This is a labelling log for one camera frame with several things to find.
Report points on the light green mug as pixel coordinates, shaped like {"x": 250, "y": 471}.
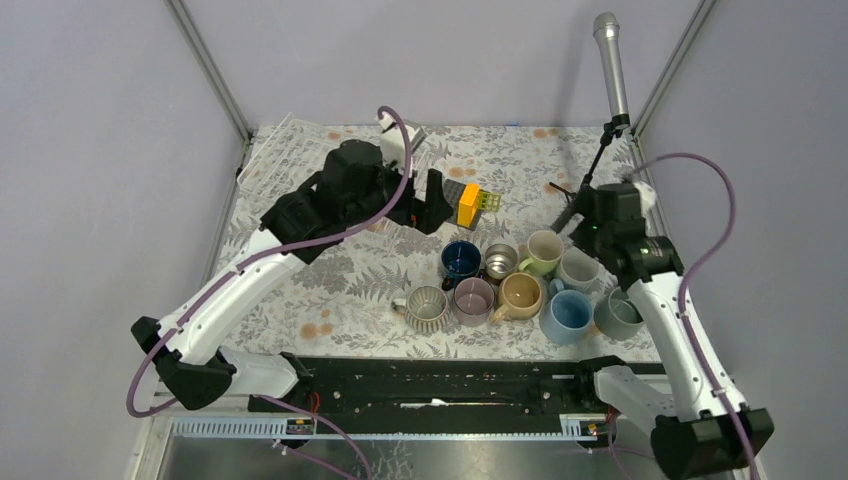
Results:
{"x": 544, "y": 249}

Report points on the grey ceramic cup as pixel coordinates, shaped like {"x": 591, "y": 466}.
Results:
{"x": 616, "y": 316}

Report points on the beige ribbed cup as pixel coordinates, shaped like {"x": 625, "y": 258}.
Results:
{"x": 425, "y": 309}

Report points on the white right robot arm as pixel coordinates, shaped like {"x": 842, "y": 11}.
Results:
{"x": 705, "y": 425}

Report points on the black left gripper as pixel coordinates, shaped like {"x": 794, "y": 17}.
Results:
{"x": 430, "y": 214}

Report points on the mauve pink cup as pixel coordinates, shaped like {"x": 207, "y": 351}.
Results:
{"x": 473, "y": 302}

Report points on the beige ceramic teapot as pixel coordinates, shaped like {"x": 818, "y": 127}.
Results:
{"x": 520, "y": 297}

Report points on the light blue cup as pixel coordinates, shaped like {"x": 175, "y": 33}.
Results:
{"x": 566, "y": 317}

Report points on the grey lego baseplate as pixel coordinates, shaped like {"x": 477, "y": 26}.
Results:
{"x": 453, "y": 191}

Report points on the yellow lego block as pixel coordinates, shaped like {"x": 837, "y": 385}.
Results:
{"x": 468, "y": 206}

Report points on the floral table mat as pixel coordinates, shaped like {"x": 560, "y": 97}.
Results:
{"x": 380, "y": 293}

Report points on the small white cup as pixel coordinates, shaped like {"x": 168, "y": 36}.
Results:
{"x": 577, "y": 270}

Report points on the green lattice lego piece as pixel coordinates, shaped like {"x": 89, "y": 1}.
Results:
{"x": 489, "y": 201}

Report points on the dark blue mug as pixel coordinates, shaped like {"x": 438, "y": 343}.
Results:
{"x": 459, "y": 260}

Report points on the cream brown steel tumbler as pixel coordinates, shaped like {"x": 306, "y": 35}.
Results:
{"x": 500, "y": 260}

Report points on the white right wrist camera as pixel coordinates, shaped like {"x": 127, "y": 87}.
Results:
{"x": 647, "y": 194}

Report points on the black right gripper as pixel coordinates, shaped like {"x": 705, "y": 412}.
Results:
{"x": 590, "y": 211}

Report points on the silver microphone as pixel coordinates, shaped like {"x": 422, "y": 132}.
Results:
{"x": 606, "y": 33}

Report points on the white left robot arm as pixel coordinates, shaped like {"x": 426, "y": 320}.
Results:
{"x": 354, "y": 189}

